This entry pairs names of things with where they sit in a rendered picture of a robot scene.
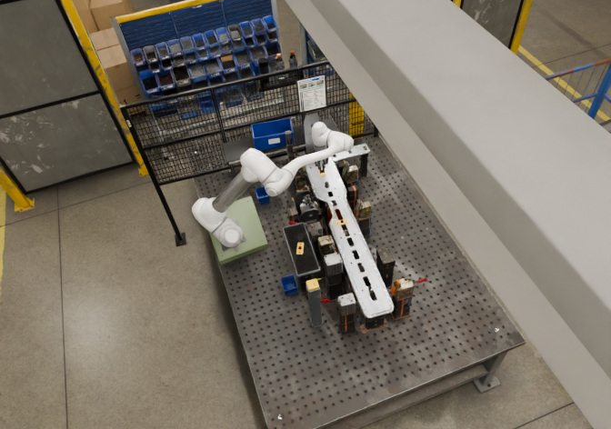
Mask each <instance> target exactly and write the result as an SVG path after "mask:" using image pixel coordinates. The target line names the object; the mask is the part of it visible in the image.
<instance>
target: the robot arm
mask: <svg viewBox="0 0 611 429"><path fill-rule="evenodd" d="M312 140H313V142H314V149H315V150H316V152H315V153H312V154H310V155H304V156H301V157H298V158H296V159H295V160H293V161H292V162H290V163H289V164H288V165H286V166H285V167H283V168H282V169H279V168H278V167H276V166H275V164H274V163H273V162H272V161H271V160H270V159H269V158H268V157H267V156H266V155H264V154H263V153H262V152H260V151H258V150H256V149H254V148H249V149H248V150H247V151H246V152H245V153H243V154H242V155H241V157H240V162H241V165H242V168H241V172H240V173H239V174H238V175H237V176H236V177H235V178H234V179H233V180H232V181H231V183H230V184H229V185H228V186H227V187H226V188H225V189H224V190H223V191H222V192H221V193H220V194H219V196H218V197H212V198H210V199H208V198H200V199H198V200H197V201H196V203H195V204H194V205H193V207H192V213H193V215H194V217H195V219H196V220H197V221H198V223H199V224H200V225H202V226H203V227H204V228H205V229H206V230H207V231H209V232H210V233H211V234H212V235H213V236H214V237H215V238H216V239H217V240H218V241H219V242H220V244H221V245H222V250H223V251H226V250H227V249H229V248H231V247H234V249H235V251H236V252H238V251H239V249H238V245H239V244H240V243H244V242H245V241H246V238H245V237H244V235H243V231H242V229H241V228H240V226H239V224H238V221H237V219H236V218H234V219H233V220H231V219H230V218H228V217H227V216H226V214H227V208H228V207H229V206H230V205H231V204H232V203H233V202H234V201H235V200H236V199H237V198H238V197H239V196H240V195H241V194H242V193H243V192H244V191H245V190H246V189H247V188H248V187H249V186H250V185H251V184H252V183H256V182H258V181H260V182H261V183H262V184H263V185H264V186H265V191H266V193H267V194H268V195H270V196H277V195H280V194H282V193H283V192H284V191H285V190H286V189H287V187H288V186H289V185H290V184H291V183H292V181H293V179H294V177H295V174H296V172H297V170H298V169H299V168H300V167H302V166H304V165H309V164H312V163H315V165H316V167H318V170H319V172H320V174H322V172H321V165H320V160H323V163H322V166H323V171H324V172H325V168H326V165H328V159H329V157H330V156H332V155H334V154H338V153H341V152H344V151H350V150H351V149H352V148H353V145H354V140H353V138H352V137H351V136H349V135H346V134H343V133H339V132H334V131H331V130H329V129H328V128H326V125H325V124H324V123H322V122H317V123H315V124H314V126H313V128H312ZM327 145H328V148H327V149H326V146H327ZM325 160H326V161H325ZM316 162H317V163H316Z"/></svg>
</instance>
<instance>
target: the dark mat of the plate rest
mask: <svg viewBox="0 0 611 429"><path fill-rule="evenodd" d="M284 231H285V236H286V240H287V242H288V245H289V248H290V251H291V254H292V257H293V260H294V263H295V268H296V271H297V274H304V273H307V272H311V271H315V270H317V269H319V267H318V264H317V261H316V258H315V255H314V252H313V249H312V246H311V244H310V242H309V239H308V236H307V233H306V229H305V227H304V224H298V225H294V226H290V227H287V228H284ZM297 243H304V250H303V254H296V250H297Z"/></svg>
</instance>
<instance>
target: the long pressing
mask: <svg viewBox="0 0 611 429"><path fill-rule="evenodd" d="M310 167H311V168H310ZM305 172H306V175H307V177H308V180H309V183H310V185H311V187H312V189H313V192H314V194H315V197H316V199H317V200H319V201H322V202H325V203H327V205H328V207H329V209H330V212H331V214H332V216H333V217H332V219H331V220H330V222H329V224H328V226H329V229H330V232H331V234H332V236H333V238H334V241H335V243H336V247H337V250H338V253H339V254H340V256H341V259H342V262H343V264H344V267H345V269H346V272H347V275H348V278H349V280H350V283H351V285H352V287H353V289H354V292H355V294H356V299H357V301H358V303H359V305H360V308H361V310H362V313H363V315H364V317H366V318H375V317H378V316H380V315H384V314H390V313H392V312H393V311H394V305H393V302H392V300H391V298H390V296H389V293H388V292H387V290H386V286H385V284H384V282H383V280H382V277H381V275H380V273H379V272H378V269H377V267H376V264H375V261H374V259H373V257H372V255H371V253H370V251H369V249H368V247H367V244H366V241H365V239H364V237H363V235H362V233H361V231H360V228H359V226H358V224H357V222H356V219H355V217H354V215H353V212H352V210H351V208H350V206H349V203H348V202H347V200H346V188H345V186H344V183H343V181H342V179H341V177H340V174H339V173H338V171H337V169H336V165H335V163H334V161H333V159H332V157H331V156H330V157H329V159H328V165H326V168H325V173H326V175H325V176H321V175H320V173H319V171H318V167H316V165H315V163H312V164H309V165H305ZM326 181H328V182H329V187H328V188H325V182H326ZM328 192H332V194H333V196H332V197H329V195H328ZM338 196H339V197H338ZM334 200H335V201H336V204H337V206H333V205H332V203H331V201H334ZM336 209H339V211H340V213H341V215H342V217H343V219H346V218H347V219H348V222H349V223H347V224H345V225H346V228H347V230H348V233H349V234H350V235H349V236H345V233H344V231H343V229H342V226H341V225H336V221H339V220H338V217H337V215H336V211H335V210H336ZM347 238H351V239H352V241H353V243H354V246H352V247H350V246H349V243H348V242H347ZM354 250H356V251H357V253H358V256H359V259H357V260H356V259H355V258H354V255H353V253H352V251H354ZM351 263H352V264H351ZM360 263H361V264H362V265H363V267H364V269H365V272H364V273H360V270H359V268H358V265H357V264H360ZM365 276H367V277H368V280H369V282H370V284H371V286H372V290H368V286H366V284H365V281H364V279H363V277H365ZM362 290H363V291H362ZM369 291H374V293H375V295H376V299H377V300H376V301H372V299H371V296H370V294H369Z"/></svg>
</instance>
